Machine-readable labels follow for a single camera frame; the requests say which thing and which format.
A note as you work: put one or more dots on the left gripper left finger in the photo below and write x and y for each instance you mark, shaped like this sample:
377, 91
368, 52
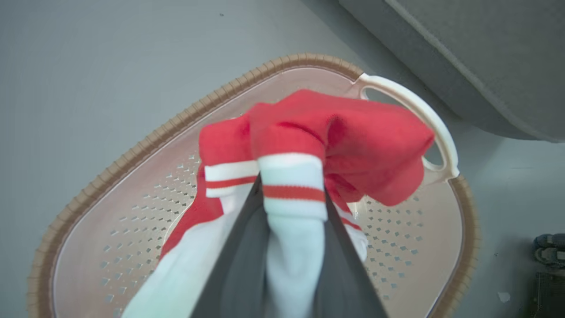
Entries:
238, 265

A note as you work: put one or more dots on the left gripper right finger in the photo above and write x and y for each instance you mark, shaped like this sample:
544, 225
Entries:
344, 274

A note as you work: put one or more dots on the red and white garment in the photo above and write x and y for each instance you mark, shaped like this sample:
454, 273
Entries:
353, 141

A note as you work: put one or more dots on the perforated plastic laundry basket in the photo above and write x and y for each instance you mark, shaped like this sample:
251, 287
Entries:
132, 185

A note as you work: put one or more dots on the small white floor scrap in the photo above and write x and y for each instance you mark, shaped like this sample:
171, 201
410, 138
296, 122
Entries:
503, 297

